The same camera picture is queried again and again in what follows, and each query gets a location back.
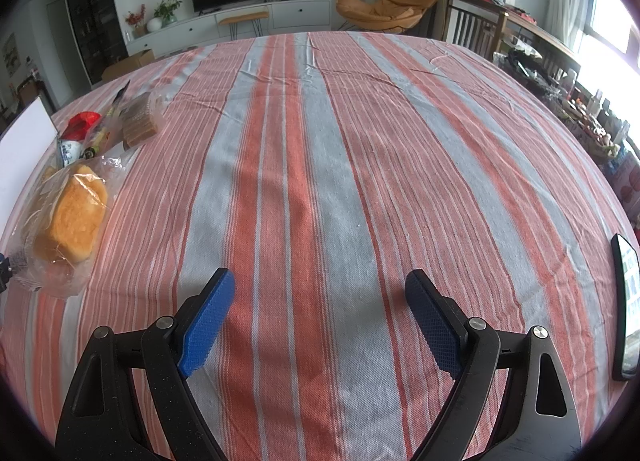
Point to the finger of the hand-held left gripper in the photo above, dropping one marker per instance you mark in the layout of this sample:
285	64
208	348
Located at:
4	273

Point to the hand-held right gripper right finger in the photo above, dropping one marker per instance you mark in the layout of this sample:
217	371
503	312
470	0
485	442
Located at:
435	326

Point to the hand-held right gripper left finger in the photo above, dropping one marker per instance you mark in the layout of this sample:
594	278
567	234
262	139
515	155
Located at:
207	321

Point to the clear bag of yellow bread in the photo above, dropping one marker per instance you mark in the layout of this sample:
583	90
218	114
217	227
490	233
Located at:
75	216

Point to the white cardboard box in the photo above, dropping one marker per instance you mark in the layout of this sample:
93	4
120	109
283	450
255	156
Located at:
25	151

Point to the red snack packet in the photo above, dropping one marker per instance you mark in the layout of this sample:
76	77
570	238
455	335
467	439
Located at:
82	123

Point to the white blue snack packet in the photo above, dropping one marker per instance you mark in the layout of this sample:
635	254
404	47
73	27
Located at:
70	151

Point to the yellow black snack stick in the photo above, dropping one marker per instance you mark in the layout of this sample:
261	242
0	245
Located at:
97	143

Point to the black smartphone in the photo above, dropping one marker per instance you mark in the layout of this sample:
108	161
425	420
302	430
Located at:
629	301

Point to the striped orange grey tablecloth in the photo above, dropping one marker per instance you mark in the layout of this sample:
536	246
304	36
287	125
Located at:
350	141

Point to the clear pack of brown biscuits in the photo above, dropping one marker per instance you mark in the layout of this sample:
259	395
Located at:
140	118

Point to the black snack packet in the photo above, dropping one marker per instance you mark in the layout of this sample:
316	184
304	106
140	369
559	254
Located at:
117	98

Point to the brown cardboard box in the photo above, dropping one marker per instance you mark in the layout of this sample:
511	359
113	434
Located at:
127	63

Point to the pile of assorted clutter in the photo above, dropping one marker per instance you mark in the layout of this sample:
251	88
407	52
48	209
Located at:
590	111

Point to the black display cabinet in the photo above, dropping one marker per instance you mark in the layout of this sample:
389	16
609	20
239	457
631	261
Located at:
95	16

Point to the red flower plant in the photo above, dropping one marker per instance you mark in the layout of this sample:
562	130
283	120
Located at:
135	18

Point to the green plant in white vase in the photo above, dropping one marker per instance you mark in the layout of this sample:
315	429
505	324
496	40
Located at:
162	16

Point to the wooden bench with metal legs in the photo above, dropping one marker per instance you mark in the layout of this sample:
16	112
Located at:
242	17

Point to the wooden railing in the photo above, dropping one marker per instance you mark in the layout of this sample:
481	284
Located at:
470	21

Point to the white television cabinet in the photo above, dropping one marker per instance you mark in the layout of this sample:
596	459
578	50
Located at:
300	13

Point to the orange lounge chair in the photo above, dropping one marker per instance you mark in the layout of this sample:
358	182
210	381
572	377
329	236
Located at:
385	8

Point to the framed wall picture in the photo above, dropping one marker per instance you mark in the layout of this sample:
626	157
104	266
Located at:
12	56

